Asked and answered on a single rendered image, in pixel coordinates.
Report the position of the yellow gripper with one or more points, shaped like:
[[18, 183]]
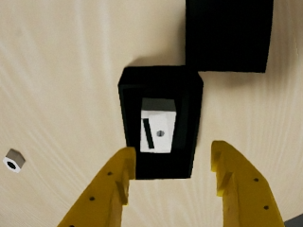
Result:
[[248, 200]]

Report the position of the black open box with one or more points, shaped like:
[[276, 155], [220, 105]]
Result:
[[167, 82]]

